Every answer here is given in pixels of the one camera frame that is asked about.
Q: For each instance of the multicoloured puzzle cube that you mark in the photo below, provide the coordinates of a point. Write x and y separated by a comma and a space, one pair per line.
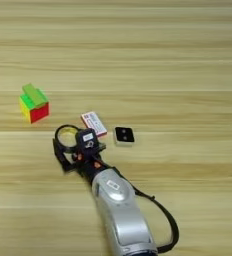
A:
36, 111

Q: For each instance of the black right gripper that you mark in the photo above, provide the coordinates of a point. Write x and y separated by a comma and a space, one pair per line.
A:
88, 163

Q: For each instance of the small black and white block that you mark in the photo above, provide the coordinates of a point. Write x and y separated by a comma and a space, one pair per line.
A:
124, 135

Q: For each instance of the green rectangular block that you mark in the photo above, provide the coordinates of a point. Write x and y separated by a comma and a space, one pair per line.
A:
35, 94

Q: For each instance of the pink and white small box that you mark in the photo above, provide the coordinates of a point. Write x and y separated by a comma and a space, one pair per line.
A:
94, 124

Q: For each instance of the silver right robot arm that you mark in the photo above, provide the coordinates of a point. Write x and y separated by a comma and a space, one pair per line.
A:
124, 216

